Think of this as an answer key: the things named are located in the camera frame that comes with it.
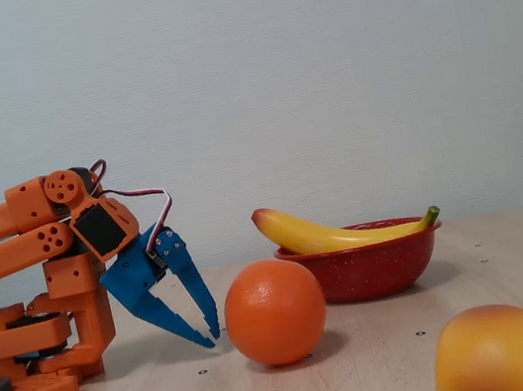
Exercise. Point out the yellow plastic banana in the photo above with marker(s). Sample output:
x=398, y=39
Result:
x=329, y=237

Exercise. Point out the red speckled enamel bowl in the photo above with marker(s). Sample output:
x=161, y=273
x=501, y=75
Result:
x=365, y=273

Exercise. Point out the orange fruit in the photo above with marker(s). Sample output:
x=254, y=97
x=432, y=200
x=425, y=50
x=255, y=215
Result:
x=276, y=311

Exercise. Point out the yellow orange mango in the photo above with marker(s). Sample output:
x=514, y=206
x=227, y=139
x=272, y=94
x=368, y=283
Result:
x=504, y=355

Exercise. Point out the blue gripper with motor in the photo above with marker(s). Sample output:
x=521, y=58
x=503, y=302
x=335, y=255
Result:
x=133, y=276

